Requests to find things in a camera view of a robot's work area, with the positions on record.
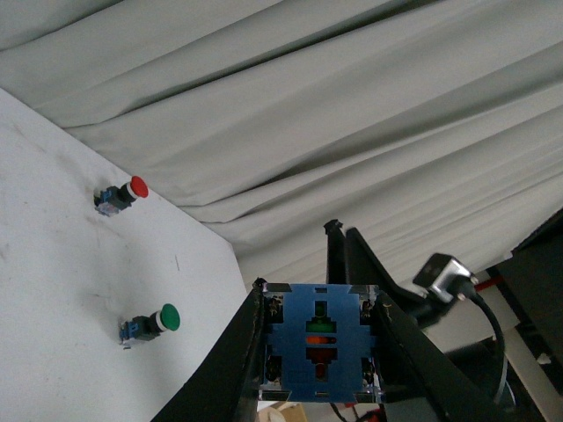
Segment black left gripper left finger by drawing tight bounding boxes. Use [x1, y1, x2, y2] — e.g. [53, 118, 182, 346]
[153, 278, 266, 421]

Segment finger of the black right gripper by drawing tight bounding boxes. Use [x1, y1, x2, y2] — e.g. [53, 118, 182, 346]
[324, 219, 347, 285]
[345, 228, 425, 315]

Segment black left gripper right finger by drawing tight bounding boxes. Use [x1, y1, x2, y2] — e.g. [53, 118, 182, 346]
[374, 292, 497, 421]

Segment yellow push button switch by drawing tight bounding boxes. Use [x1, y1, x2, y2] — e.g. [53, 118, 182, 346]
[259, 283, 384, 404]

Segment white curtain backdrop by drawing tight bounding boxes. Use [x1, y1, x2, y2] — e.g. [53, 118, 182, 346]
[1, 1, 562, 283]

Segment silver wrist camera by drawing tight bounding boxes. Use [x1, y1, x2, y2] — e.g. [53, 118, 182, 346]
[413, 253, 476, 303]

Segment green push button switch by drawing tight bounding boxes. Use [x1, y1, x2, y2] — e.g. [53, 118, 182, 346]
[119, 303, 181, 349]

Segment black camera cable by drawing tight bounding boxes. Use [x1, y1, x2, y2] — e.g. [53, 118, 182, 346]
[457, 280, 511, 405]

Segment red push button switch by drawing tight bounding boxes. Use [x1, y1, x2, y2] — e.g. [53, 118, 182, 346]
[93, 176, 149, 217]

